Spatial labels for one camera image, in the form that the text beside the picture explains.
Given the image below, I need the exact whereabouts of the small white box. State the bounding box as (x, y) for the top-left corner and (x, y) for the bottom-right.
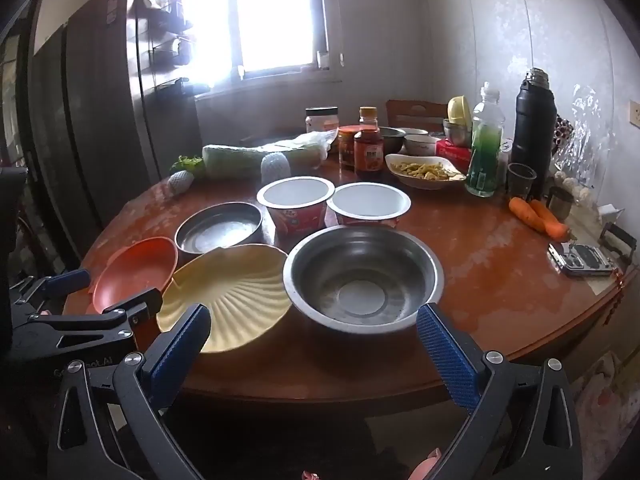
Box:
(595, 203), (626, 223)

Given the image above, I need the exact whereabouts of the brown slotted-back chair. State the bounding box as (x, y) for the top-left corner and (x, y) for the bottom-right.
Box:
(385, 99), (448, 133)

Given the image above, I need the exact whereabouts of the white dish with food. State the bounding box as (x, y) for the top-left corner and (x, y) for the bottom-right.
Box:
(384, 153), (468, 191)

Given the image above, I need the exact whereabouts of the small foam-netted fruit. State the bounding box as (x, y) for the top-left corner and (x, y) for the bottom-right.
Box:
(167, 169), (195, 195)

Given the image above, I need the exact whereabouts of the round steel plate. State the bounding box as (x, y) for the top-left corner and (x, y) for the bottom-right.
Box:
(175, 202), (264, 255)

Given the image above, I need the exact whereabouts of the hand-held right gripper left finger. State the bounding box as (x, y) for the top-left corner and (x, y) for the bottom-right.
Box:
(47, 304), (213, 480)

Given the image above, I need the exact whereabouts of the small steel cup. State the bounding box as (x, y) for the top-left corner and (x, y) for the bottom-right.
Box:
(545, 186), (575, 221)

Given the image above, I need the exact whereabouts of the green lettuce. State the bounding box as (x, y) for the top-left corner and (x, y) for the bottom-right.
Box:
(170, 155), (207, 178)

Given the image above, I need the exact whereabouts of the red sauce jar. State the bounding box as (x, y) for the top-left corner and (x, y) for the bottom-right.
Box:
(337, 126), (363, 170)

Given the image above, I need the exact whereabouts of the large steel bowl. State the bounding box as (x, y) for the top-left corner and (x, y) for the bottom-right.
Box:
(283, 225), (445, 335)

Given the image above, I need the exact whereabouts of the yellow plastic cup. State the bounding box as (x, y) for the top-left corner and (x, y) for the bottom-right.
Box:
(446, 95), (473, 126)

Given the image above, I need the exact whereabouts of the dark refrigerator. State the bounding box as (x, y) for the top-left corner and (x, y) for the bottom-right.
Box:
(0, 0), (201, 261)

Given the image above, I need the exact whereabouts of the pink plastic bag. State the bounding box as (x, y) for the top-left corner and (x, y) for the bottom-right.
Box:
(575, 355), (640, 461)

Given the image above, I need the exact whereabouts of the small digital scale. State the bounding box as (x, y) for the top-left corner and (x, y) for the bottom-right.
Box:
(547, 241), (617, 277)

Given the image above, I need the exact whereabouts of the red instant noodle cup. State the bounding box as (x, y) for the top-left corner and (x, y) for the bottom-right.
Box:
(326, 183), (412, 231)
(256, 176), (336, 239)

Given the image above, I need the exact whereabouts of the clear plastic bag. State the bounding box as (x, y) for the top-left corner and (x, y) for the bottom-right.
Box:
(552, 82), (621, 181)

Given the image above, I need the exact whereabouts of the orange carrot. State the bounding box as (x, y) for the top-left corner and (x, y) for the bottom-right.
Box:
(508, 197), (546, 233)
(530, 199), (572, 241)

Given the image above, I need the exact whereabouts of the window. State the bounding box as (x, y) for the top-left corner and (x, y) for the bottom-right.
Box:
(180, 0), (331, 76)

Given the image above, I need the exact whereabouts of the black-lidded plastic jar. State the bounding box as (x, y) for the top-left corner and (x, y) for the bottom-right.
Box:
(305, 106), (340, 133)

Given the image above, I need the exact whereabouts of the black thermos flask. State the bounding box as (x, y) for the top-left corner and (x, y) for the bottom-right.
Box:
(510, 67), (558, 198)

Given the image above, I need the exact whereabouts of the red tissue box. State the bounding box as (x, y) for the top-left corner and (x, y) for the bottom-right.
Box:
(435, 139), (473, 173)

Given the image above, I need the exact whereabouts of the clear plastic cup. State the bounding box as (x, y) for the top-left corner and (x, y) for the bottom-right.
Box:
(506, 162), (537, 198)

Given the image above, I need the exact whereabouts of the small steel bowl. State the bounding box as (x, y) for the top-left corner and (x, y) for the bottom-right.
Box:
(377, 126), (407, 155)

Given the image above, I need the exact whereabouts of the wire hanging rack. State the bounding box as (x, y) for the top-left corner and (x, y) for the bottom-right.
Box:
(135, 0), (196, 96)

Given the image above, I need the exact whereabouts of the steel bowl holding yellow cup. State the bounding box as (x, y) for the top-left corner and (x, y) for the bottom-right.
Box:
(442, 118), (473, 148)

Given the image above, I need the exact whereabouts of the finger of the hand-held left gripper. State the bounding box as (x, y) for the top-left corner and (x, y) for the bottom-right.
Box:
(10, 268), (92, 311)
(27, 287), (164, 348)

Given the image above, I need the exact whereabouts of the green liquid plastic bottle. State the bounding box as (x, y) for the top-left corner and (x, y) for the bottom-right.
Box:
(464, 81), (507, 198)

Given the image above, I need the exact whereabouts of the large foam-netted fruit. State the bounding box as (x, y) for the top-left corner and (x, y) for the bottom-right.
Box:
(261, 152), (292, 183)

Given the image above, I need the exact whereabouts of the pile of white garlic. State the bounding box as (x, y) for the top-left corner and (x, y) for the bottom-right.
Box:
(554, 170), (593, 206)

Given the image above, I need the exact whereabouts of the wrapped celery bundle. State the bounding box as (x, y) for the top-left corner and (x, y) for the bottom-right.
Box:
(201, 130), (337, 181)

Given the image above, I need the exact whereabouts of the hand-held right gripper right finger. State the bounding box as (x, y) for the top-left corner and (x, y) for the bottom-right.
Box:
(416, 303), (583, 480)

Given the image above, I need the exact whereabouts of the white ceramic bowl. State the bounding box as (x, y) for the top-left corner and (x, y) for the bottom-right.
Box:
(402, 133), (442, 157)

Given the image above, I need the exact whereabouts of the orange-capped sauce bottle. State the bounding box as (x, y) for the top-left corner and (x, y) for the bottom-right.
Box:
(353, 106), (385, 181)

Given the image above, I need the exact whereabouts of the black metal frame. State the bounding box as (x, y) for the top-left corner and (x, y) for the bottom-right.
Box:
(600, 222), (638, 261)

